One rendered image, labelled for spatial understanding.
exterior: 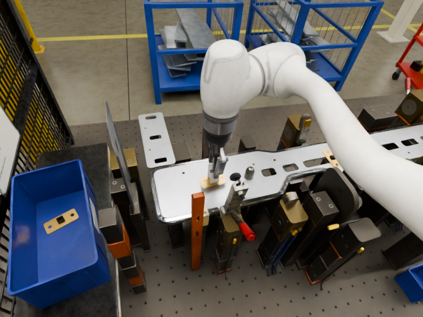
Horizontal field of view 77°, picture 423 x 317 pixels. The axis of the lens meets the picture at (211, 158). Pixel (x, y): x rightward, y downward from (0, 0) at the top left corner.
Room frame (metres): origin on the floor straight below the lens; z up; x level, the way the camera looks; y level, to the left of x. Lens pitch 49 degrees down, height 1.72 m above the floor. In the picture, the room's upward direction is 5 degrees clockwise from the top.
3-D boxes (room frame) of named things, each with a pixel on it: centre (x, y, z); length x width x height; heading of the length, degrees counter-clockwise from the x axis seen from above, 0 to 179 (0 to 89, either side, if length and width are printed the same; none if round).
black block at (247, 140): (0.76, -0.13, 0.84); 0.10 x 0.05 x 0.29; 21
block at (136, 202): (0.44, 0.23, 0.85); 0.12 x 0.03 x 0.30; 21
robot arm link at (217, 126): (0.52, -0.01, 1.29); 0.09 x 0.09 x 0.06
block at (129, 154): (0.55, 0.29, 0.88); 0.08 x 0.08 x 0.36; 21
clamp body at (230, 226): (0.35, -0.08, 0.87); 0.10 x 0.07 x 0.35; 21
